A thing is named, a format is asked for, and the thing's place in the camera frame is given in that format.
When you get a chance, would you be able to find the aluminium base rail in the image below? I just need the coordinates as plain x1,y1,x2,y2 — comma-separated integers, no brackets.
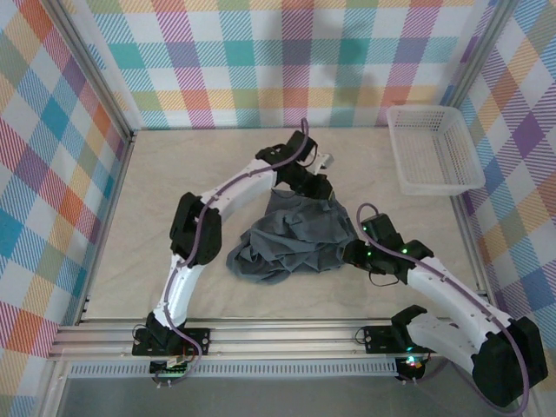
46,318,479,361

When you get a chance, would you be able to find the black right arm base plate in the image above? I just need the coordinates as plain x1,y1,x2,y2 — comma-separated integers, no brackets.
361,323,444,354

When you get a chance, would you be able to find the left controller board with wires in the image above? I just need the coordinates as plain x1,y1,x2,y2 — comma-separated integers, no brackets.
149,354,195,387

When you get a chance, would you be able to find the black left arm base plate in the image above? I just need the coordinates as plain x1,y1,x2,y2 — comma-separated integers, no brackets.
131,325,213,358

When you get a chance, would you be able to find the white plastic lattice basket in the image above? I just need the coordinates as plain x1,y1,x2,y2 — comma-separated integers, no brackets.
385,105,487,196

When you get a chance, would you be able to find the aluminium frame post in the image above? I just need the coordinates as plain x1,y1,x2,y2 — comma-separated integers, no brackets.
48,0,136,147
441,0,521,109

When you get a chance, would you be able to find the right controller board with light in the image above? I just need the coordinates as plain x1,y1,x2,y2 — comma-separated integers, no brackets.
394,352,431,383

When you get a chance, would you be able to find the grey t-shirt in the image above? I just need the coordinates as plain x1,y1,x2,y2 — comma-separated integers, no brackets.
224,186,360,287

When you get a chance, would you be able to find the white slotted cable duct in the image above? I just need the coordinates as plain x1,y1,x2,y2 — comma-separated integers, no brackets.
67,358,400,379

